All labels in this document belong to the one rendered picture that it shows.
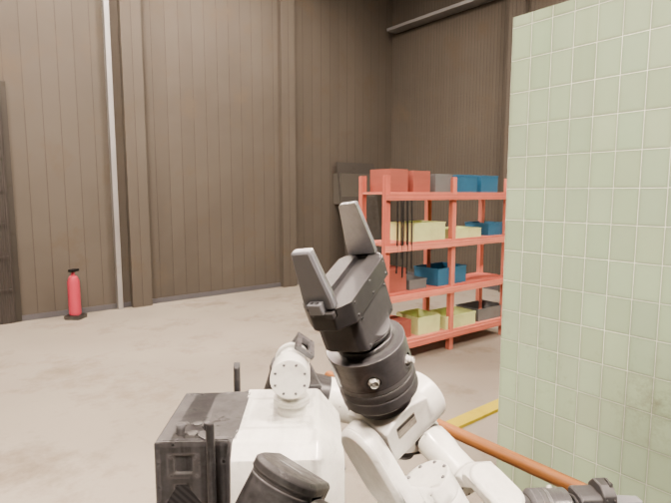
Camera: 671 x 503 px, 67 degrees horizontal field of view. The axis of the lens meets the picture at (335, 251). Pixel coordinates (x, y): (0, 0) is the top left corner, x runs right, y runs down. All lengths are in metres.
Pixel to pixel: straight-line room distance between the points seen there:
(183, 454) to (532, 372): 2.04
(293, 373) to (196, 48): 8.57
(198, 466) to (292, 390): 0.18
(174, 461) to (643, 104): 2.08
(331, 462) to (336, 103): 9.99
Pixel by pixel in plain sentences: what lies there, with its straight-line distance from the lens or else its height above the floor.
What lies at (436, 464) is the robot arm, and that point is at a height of 1.45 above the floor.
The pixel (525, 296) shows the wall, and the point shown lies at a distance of 2.61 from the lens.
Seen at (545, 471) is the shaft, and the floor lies 1.20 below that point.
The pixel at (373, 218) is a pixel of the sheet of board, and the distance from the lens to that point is 10.73.
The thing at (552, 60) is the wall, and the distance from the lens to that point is 2.59.
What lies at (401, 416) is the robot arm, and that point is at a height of 1.53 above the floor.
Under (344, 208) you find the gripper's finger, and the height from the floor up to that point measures 1.76.
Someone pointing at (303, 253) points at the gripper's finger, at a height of 1.72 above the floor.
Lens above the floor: 1.78
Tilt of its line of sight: 7 degrees down
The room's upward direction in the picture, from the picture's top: straight up
